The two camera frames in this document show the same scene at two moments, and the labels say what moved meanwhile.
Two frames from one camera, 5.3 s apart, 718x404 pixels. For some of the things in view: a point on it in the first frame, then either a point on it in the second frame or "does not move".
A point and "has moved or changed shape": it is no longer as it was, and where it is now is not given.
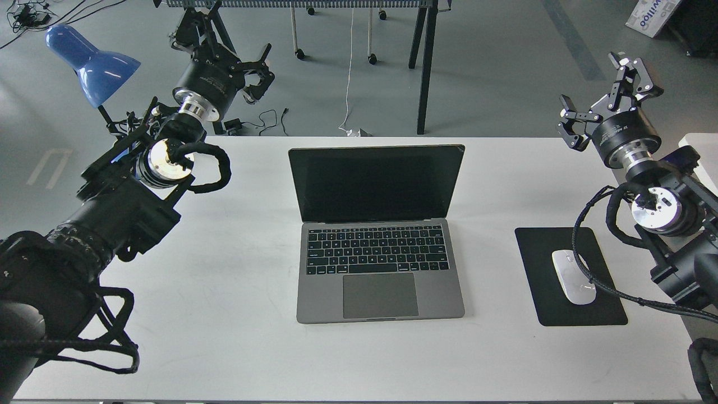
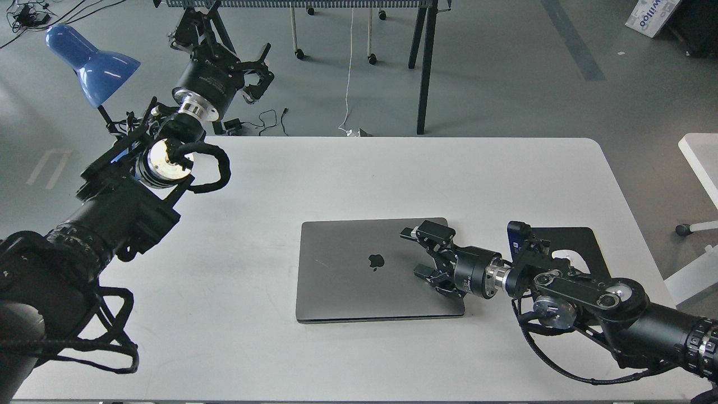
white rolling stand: (300, 54) does not move
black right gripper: (623, 137) → (469, 269)
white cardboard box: (649, 16) does not move
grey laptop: (376, 241) has moved or changed shape
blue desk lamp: (100, 73) does not move
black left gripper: (214, 76) does not move
